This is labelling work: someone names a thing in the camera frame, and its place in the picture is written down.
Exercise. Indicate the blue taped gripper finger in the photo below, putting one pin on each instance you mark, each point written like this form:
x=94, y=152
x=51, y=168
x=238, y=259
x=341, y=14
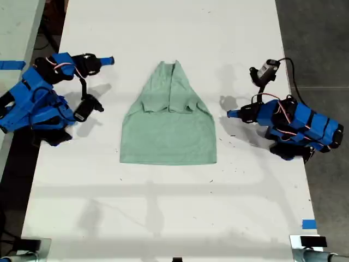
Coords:
x=107, y=63
x=235, y=115
x=107, y=58
x=235, y=111

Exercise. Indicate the pale green T-shirt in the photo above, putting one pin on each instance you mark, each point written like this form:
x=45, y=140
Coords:
x=169, y=131

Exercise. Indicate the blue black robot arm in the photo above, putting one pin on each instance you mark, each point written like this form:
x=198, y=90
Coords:
x=35, y=106
x=308, y=125

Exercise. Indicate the long blue tape strip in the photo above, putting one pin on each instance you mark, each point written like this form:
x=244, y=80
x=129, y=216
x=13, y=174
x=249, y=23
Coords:
x=12, y=65

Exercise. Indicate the pale grey side table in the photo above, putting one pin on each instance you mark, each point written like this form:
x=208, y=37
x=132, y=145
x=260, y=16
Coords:
x=16, y=32

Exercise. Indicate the short blue tape piece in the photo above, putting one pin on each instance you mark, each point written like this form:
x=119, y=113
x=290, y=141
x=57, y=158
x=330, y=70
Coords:
x=309, y=224

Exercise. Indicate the small black box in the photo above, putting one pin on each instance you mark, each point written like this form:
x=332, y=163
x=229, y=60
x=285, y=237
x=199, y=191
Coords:
x=30, y=244
x=313, y=241

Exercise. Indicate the tiny black clip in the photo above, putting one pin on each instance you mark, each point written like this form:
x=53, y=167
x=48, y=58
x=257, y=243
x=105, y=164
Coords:
x=177, y=259

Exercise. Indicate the grey metal pipe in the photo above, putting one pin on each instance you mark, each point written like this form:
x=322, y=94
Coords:
x=19, y=258
x=313, y=256

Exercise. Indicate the black camera stalk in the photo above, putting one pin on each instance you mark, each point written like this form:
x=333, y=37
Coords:
x=83, y=87
x=261, y=93

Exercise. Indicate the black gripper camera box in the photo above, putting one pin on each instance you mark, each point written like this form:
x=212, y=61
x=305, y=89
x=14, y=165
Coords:
x=265, y=71
x=85, y=110

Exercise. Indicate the silver metal bracket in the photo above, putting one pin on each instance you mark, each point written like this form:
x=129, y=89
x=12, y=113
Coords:
x=294, y=241
x=46, y=247

